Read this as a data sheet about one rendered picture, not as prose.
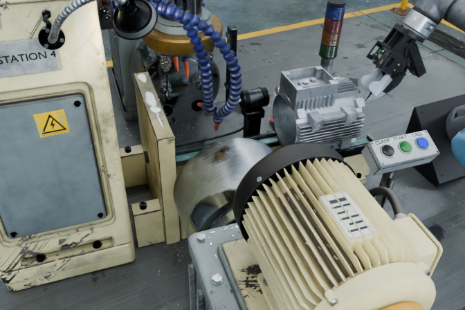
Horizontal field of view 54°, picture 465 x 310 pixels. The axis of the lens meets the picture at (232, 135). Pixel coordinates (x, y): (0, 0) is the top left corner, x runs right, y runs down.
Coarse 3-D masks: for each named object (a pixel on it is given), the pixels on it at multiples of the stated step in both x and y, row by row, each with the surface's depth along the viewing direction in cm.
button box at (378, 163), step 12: (420, 132) 114; (372, 144) 110; (384, 144) 111; (396, 144) 111; (432, 144) 113; (372, 156) 110; (384, 156) 109; (396, 156) 109; (408, 156) 110; (420, 156) 110; (432, 156) 112; (372, 168) 111; (384, 168) 109; (396, 168) 112
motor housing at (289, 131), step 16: (336, 80) 127; (336, 96) 123; (352, 96) 125; (272, 112) 135; (288, 112) 135; (320, 112) 122; (336, 112) 123; (288, 128) 135; (304, 128) 120; (320, 128) 122; (336, 128) 123; (352, 128) 125; (288, 144) 131; (336, 144) 127
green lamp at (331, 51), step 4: (320, 44) 155; (324, 44) 153; (320, 48) 155; (324, 48) 154; (328, 48) 153; (332, 48) 153; (336, 48) 154; (320, 52) 156; (324, 52) 154; (328, 52) 153; (332, 52) 154; (336, 52) 155; (324, 56) 155; (328, 56) 154; (332, 56) 155
